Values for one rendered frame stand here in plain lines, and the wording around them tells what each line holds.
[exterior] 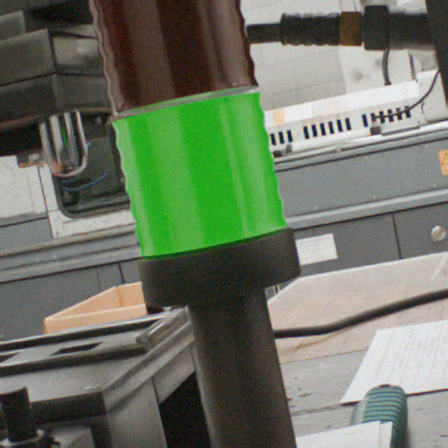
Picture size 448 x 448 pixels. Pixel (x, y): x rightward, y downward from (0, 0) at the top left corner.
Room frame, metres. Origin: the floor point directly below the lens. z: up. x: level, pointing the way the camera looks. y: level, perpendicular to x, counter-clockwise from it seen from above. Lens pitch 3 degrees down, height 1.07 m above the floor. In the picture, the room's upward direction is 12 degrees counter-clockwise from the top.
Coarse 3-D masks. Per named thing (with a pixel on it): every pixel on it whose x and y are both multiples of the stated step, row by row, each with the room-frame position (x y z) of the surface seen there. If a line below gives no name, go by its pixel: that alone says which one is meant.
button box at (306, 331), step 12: (444, 288) 0.96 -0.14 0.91; (408, 300) 0.95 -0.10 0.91; (420, 300) 0.95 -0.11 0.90; (432, 300) 0.96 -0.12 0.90; (360, 312) 0.93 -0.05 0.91; (372, 312) 0.93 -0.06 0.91; (384, 312) 0.94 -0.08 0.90; (324, 324) 0.90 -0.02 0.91; (336, 324) 0.90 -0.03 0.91; (348, 324) 0.92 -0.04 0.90; (276, 336) 0.88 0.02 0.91; (288, 336) 0.88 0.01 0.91; (300, 336) 0.88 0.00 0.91; (312, 336) 0.89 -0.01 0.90
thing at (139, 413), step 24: (192, 360) 0.56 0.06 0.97; (144, 384) 0.48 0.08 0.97; (168, 384) 0.51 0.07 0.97; (192, 384) 0.56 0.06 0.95; (120, 408) 0.44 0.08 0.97; (144, 408) 0.47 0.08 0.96; (168, 408) 0.56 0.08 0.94; (192, 408) 0.56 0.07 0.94; (0, 432) 0.44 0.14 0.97; (96, 432) 0.43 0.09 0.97; (120, 432) 0.44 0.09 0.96; (144, 432) 0.47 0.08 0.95; (168, 432) 0.57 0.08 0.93; (192, 432) 0.56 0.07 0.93
